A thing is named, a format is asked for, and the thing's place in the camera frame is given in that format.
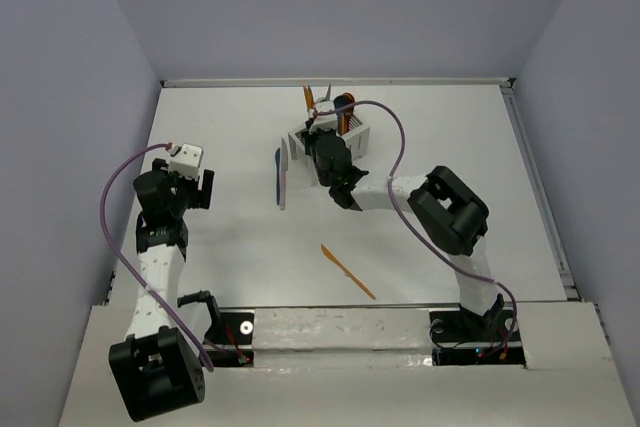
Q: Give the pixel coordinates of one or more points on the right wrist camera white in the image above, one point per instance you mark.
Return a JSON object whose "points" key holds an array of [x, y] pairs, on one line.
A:
{"points": [[322, 118]]}

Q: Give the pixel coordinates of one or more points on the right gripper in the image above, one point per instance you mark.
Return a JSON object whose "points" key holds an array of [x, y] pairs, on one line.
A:
{"points": [[310, 137]]}

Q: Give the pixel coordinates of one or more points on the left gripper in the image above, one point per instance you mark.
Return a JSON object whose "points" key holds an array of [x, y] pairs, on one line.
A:
{"points": [[199, 198]]}

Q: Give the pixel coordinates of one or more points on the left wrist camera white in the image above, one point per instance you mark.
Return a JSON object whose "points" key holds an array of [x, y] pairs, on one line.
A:
{"points": [[185, 160]]}

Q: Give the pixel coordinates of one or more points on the white two-compartment utensil caddy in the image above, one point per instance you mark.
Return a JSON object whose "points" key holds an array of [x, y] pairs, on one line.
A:
{"points": [[356, 139]]}

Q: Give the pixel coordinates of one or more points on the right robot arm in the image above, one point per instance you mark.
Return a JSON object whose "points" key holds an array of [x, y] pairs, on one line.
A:
{"points": [[452, 215]]}

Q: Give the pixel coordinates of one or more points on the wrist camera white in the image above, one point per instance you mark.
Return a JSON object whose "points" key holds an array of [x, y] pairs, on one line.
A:
{"points": [[185, 160], [322, 118]]}

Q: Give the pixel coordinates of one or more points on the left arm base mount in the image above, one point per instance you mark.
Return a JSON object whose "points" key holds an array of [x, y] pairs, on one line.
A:
{"points": [[230, 345]]}

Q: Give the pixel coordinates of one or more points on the metal knife teal handle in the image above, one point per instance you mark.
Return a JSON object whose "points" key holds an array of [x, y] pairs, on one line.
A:
{"points": [[327, 96]]}

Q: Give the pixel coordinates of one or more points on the blue plastic spoon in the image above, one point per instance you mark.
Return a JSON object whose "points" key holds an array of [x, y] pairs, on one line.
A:
{"points": [[340, 101]]}

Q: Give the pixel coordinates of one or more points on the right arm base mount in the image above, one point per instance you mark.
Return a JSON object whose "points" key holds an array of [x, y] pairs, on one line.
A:
{"points": [[454, 345]]}

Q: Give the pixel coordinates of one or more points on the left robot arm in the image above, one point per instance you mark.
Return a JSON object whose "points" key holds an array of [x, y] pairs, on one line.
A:
{"points": [[160, 364]]}

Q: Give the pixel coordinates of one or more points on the blue plastic knife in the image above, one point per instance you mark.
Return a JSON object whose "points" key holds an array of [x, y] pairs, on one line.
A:
{"points": [[277, 159]]}

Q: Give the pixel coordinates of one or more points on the yellow plastic knife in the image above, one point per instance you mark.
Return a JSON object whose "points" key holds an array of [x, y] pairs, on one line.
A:
{"points": [[331, 257], [308, 96]]}

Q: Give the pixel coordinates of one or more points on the pink plastic knife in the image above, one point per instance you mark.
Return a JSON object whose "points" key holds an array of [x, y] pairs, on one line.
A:
{"points": [[283, 157]]}

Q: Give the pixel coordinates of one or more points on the orange-red plastic spoon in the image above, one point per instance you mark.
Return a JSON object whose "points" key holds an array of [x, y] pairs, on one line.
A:
{"points": [[350, 98]]}

